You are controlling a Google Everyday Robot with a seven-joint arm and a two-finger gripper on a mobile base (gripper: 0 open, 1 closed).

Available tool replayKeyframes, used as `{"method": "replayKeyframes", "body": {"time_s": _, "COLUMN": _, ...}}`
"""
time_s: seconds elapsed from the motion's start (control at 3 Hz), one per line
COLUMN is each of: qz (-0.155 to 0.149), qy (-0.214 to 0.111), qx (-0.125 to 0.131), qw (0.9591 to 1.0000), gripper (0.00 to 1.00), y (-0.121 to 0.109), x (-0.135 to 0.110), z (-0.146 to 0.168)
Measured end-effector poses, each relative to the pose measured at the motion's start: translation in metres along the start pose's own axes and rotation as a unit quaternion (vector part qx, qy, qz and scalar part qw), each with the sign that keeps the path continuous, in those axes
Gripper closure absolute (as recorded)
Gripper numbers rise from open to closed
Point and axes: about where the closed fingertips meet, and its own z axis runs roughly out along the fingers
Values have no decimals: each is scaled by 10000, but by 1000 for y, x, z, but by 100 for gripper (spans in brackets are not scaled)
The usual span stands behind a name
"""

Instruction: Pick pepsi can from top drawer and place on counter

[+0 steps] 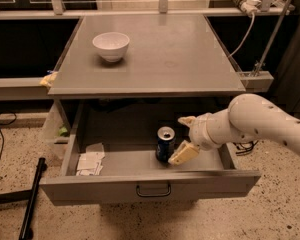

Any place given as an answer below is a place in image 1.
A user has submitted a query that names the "blue pepsi can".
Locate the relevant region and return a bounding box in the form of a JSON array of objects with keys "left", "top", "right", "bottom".
[{"left": 156, "top": 126, "right": 176, "bottom": 163}]

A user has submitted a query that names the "clear plastic bin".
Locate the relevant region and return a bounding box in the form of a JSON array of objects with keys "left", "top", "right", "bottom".
[{"left": 42, "top": 104, "right": 69, "bottom": 159}]

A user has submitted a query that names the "white power strip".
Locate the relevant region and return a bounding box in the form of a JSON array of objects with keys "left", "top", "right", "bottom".
[{"left": 232, "top": 0, "right": 261, "bottom": 16}]

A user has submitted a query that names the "white power cable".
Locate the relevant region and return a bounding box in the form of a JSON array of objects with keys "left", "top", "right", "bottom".
[{"left": 227, "top": 12, "right": 257, "bottom": 59}]

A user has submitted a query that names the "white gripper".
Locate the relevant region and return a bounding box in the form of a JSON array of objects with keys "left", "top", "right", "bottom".
[{"left": 168, "top": 113, "right": 220, "bottom": 165}]

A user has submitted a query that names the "grey open top drawer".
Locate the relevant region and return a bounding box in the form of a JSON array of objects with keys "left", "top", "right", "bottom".
[{"left": 41, "top": 98, "right": 261, "bottom": 205}]

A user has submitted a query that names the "tangled black cables box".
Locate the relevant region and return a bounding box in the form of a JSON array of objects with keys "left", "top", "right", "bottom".
[{"left": 234, "top": 141, "right": 258, "bottom": 156}]

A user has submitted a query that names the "black pole stand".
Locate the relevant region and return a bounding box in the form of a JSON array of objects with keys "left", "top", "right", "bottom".
[{"left": 0, "top": 156, "right": 48, "bottom": 240}]

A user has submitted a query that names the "black metal drawer handle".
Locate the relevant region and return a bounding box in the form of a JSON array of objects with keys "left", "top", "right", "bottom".
[{"left": 136, "top": 184, "right": 172, "bottom": 198}]

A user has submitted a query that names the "white paper packets pile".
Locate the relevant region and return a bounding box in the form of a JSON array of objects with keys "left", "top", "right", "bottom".
[{"left": 76, "top": 143, "right": 105, "bottom": 176}]

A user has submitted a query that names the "white ceramic bowl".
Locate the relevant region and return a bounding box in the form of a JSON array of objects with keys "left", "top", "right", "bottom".
[{"left": 92, "top": 32, "right": 130, "bottom": 62}]

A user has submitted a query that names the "grey counter cabinet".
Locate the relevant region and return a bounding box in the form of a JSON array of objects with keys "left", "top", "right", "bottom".
[{"left": 49, "top": 14, "right": 245, "bottom": 99}]

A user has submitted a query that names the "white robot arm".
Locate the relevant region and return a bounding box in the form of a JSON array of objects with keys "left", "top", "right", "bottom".
[{"left": 168, "top": 94, "right": 300, "bottom": 165}]

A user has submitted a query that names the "grey metal rail frame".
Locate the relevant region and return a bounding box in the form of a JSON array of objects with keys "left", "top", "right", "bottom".
[{"left": 0, "top": 0, "right": 298, "bottom": 20}]

